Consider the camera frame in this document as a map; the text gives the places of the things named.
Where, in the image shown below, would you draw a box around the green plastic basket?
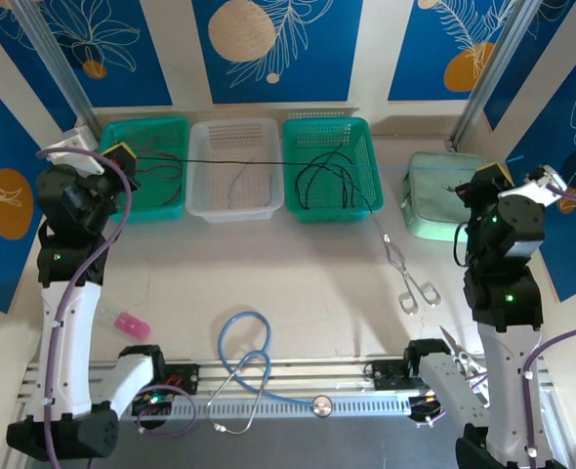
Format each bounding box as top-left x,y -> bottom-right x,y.
88,115 -> 191,225
281,116 -> 385,225

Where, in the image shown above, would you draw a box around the mint green zip pouch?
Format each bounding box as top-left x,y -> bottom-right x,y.
401,150 -> 487,243

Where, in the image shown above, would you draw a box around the metal tongs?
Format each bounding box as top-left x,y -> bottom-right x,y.
380,233 -> 441,315

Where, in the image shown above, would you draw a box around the white plastic basket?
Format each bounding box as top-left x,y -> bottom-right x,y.
185,116 -> 286,224

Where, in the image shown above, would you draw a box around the pink pill box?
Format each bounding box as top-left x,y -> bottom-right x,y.
96,306 -> 152,342

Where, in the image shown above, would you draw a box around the black connector board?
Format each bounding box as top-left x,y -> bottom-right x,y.
408,394 -> 446,422
131,394 -> 173,417

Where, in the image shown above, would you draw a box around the blue stethoscope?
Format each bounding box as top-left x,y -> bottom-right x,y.
204,310 -> 334,435

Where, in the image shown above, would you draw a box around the grey metal panel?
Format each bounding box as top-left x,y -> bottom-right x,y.
21,417 -> 570,469

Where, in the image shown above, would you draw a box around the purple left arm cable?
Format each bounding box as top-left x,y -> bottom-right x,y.
36,149 -> 197,463

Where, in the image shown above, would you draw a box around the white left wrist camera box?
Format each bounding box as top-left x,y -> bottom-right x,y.
37,127 -> 106,176

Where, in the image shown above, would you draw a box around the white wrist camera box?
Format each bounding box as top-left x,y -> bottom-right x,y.
37,127 -> 106,176
521,163 -> 572,206

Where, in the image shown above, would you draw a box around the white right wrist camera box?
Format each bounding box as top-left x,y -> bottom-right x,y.
521,163 -> 572,206

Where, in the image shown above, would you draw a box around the aluminium frame post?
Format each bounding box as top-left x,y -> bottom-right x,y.
12,0 -> 99,143
451,0 -> 543,143

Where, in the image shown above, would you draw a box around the white handled scissors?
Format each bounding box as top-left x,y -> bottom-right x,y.
437,324 -> 492,409

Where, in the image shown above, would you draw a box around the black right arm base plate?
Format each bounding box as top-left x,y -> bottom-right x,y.
364,360 -> 416,392

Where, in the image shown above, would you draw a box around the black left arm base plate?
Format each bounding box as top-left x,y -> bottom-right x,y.
163,363 -> 201,397

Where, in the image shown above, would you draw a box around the grey slotted cable duct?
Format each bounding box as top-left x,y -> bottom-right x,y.
36,398 -> 416,421

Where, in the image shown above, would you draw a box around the aluminium frame rail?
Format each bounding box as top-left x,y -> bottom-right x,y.
17,359 -> 551,405

